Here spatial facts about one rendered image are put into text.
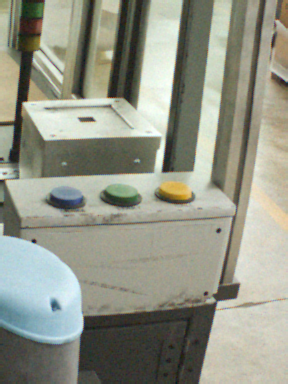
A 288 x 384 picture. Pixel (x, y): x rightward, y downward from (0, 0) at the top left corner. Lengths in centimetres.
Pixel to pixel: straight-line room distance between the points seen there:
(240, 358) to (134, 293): 129
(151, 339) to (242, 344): 121
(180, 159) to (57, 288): 53
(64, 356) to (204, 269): 42
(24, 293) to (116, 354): 54
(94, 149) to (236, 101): 25
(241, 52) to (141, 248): 28
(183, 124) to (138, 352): 34
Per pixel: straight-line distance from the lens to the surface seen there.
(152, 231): 101
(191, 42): 111
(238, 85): 103
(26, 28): 139
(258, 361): 231
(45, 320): 66
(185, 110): 114
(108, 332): 115
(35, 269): 69
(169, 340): 120
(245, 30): 102
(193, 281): 107
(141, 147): 122
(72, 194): 99
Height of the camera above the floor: 132
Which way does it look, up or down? 24 degrees down
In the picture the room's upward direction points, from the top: 7 degrees clockwise
